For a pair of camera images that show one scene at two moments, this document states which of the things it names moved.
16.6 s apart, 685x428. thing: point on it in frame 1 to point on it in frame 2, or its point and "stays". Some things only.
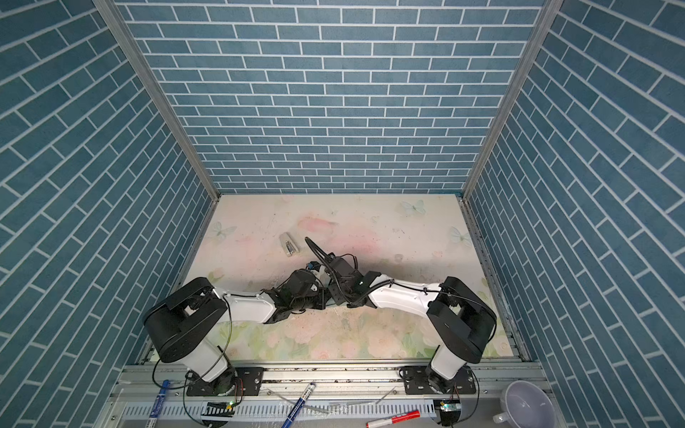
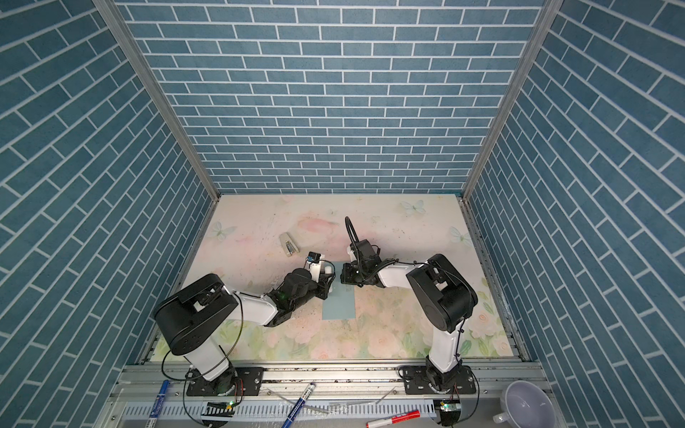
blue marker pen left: (158, 405) stays
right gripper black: (332, 286) to (345, 275)
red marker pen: (393, 419) stays
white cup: (525, 406) stays
